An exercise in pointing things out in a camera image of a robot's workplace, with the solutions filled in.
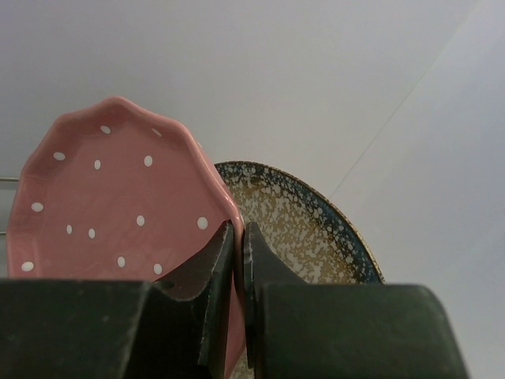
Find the speckled beige round plate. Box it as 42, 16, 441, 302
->
215, 160, 386, 284

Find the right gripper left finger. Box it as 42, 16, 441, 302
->
156, 221, 234, 366

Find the grey wire dish rack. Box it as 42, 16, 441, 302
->
1, 176, 19, 237

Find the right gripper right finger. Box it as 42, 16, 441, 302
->
242, 222, 306, 369

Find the pink dotted scalloped plate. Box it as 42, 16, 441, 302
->
1, 97, 245, 378

